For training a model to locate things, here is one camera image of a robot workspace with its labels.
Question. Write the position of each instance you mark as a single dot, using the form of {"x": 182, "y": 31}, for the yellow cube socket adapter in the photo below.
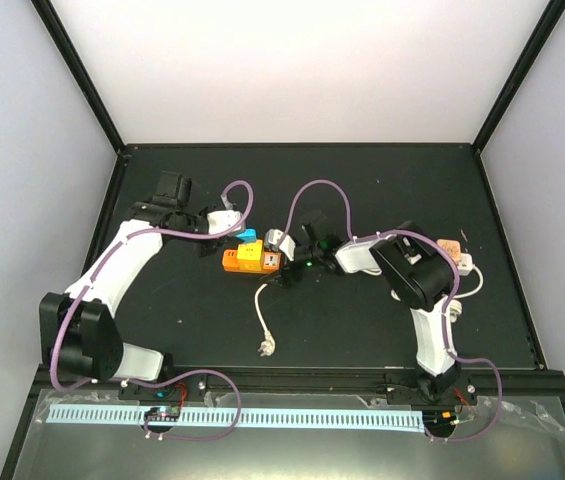
{"x": 249, "y": 256}

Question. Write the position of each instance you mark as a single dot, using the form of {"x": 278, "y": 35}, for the orange power strip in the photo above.
{"x": 271, "y": 262}

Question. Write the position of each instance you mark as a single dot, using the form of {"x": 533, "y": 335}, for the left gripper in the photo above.
{"x": 203, "y": 249}

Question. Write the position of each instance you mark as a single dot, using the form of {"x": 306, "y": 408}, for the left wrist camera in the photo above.
{"x": 227, "y": 220}

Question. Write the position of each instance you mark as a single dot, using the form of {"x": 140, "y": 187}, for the light blue slotted strip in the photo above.
{"x": 276, "y": 418}

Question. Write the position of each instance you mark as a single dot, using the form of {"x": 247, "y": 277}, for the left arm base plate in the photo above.
{"x": 182, "y": 386}

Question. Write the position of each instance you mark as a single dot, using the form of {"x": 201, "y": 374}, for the white socket adapter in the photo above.
{"x": 466, "y": 267}

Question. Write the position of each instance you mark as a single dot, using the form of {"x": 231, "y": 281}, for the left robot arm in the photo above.
{"x": 78, "y": 327}

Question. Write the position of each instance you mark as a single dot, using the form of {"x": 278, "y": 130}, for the blue plug adapter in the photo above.
{"x": 249, "y": 235}

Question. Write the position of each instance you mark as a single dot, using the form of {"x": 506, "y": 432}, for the clear plastic sheet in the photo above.
{"x": 527, "y": 442}

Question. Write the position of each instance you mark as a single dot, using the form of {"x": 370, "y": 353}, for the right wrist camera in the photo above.
{"x": 280, "y": 242}

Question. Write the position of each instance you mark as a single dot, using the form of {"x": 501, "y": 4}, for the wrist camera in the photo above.
{"x": 280, "y": 242}
{"x": 227, "y": 220}

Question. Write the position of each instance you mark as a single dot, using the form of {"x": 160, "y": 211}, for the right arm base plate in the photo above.
{"x": 415, "y": 387}

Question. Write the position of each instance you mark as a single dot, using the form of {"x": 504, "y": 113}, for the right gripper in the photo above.
{"x": 285, "y": 279}

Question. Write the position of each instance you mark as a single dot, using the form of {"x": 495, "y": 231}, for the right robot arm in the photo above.
{"x": 415, "y": 268}

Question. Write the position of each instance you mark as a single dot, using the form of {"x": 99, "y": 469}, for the pink round object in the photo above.
{"x": 452, "y": 248}

